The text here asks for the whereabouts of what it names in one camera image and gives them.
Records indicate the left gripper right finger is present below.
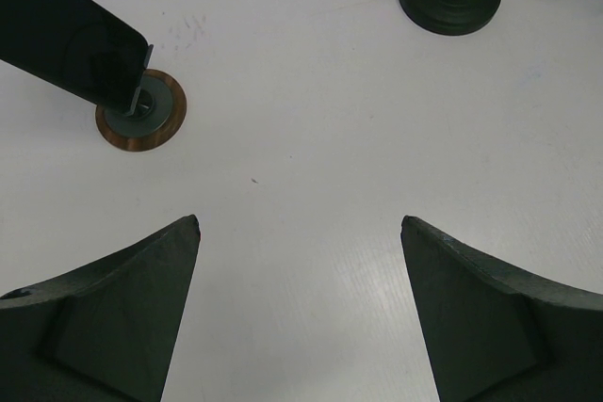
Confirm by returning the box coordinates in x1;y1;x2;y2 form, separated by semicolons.
400;216;602;401

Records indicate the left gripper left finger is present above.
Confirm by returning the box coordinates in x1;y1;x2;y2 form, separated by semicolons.
1;215;201;401

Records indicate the black phone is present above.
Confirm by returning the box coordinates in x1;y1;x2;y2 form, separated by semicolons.
1;0;151;114

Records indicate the wooden-base phone stand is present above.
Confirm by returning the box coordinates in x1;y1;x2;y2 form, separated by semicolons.
95;68;187;153

